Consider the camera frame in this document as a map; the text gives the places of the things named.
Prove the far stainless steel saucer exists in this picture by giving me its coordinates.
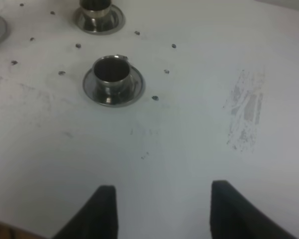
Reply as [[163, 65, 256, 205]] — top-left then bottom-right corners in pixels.
[[73, 5, 125, 35]]

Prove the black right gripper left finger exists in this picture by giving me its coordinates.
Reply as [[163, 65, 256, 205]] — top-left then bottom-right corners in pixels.
[[54, 186, 118, 239]]

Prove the far stainless steel teacup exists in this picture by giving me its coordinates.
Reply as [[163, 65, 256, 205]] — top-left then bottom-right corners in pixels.
[[80, 0, 112, 26]]

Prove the near stainless steel saucer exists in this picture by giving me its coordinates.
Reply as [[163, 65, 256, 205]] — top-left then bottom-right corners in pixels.
[[83, 67, 146, 107]]

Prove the near stainless steel teacup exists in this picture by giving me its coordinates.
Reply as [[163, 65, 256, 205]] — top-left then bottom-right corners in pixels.
[[92, 55, 132, 96]]

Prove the stainless steel teacup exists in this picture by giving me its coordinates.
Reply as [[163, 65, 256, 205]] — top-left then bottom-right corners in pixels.
[[80, 0, 112, 26], [92, 55, 132, 96]]

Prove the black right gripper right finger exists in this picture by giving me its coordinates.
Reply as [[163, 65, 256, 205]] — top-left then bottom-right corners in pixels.
[[210, 180, 295, 239]]

